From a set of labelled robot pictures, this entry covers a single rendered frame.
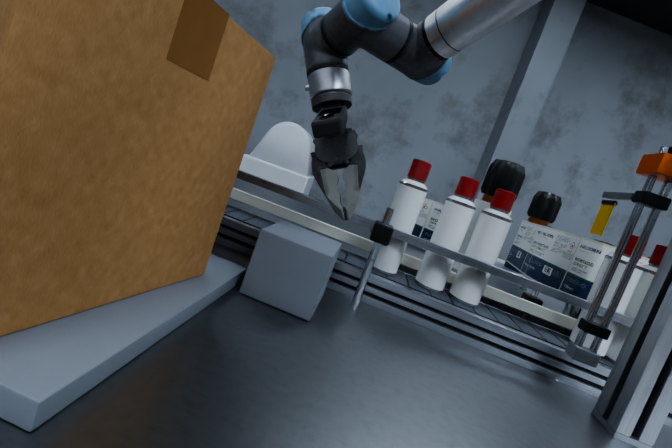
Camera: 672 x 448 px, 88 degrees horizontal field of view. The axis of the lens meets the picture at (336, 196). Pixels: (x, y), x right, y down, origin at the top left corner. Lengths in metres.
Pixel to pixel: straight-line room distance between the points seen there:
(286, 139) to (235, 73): 2.71
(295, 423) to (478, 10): 0.53
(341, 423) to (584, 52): 4.70
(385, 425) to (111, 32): 0.37
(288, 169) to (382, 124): 1.31
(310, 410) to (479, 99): 4.01
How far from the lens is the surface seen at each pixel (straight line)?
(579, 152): 4.72
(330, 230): 0.67
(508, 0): 0.57
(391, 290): 0.60
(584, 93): 4.79
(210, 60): 0.34
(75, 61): 0.27
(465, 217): 0.62
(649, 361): 0.60
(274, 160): 3.09
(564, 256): 1.00
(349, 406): 0.36
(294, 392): 0.35
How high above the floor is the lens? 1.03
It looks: 5 degrees down
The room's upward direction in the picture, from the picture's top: 20 degrees clockwise
